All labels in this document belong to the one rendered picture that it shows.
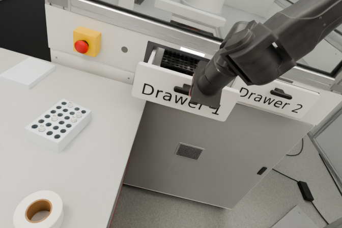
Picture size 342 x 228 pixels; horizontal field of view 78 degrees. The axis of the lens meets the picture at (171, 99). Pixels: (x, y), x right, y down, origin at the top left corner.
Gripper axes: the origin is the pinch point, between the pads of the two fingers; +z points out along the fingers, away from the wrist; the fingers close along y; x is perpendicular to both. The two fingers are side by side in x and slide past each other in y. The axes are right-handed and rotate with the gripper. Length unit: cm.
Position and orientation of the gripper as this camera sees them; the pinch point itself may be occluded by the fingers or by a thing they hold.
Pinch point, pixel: (197, 96)
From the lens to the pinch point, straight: 55.8
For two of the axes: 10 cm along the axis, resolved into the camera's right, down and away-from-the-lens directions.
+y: 2.3, -9.2, 3.3
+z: -1.7, 2.9, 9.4
